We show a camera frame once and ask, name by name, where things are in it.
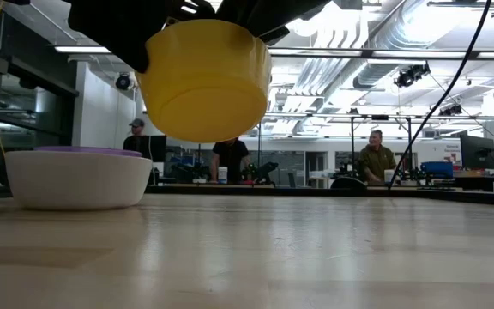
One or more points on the small black monitor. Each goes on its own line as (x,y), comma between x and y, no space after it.
(158,148)

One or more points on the round black ceiling camera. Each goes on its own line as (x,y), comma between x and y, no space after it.
(123,81)

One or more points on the black ceiling spotlights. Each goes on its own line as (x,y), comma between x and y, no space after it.
(410,76)

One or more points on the black background robot arm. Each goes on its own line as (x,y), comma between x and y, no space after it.
(264,171)

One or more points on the silver ventilation duct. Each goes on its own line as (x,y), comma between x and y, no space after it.
(384,47)

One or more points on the black curved frame clamp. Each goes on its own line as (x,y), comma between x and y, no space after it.
(348,183)

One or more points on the white container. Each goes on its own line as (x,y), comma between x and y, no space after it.
(389,177)
(223,175)

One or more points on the short ceiling light strip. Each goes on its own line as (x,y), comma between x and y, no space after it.
(82,50)

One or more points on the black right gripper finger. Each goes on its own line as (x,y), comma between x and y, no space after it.
(276,35)
(110,21)

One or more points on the person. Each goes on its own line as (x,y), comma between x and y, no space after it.
(230,156)
(375,161)
(136,143)

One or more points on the purple bowl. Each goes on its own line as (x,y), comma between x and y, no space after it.
(88,150)

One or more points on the black background rig frame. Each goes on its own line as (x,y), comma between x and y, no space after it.
(352,146)

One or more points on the yellow bowl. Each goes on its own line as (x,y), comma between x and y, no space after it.
(204,86)

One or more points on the large black monitor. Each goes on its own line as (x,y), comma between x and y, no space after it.
(477,152)

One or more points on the blue box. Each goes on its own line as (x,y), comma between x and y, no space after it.
(437,170)

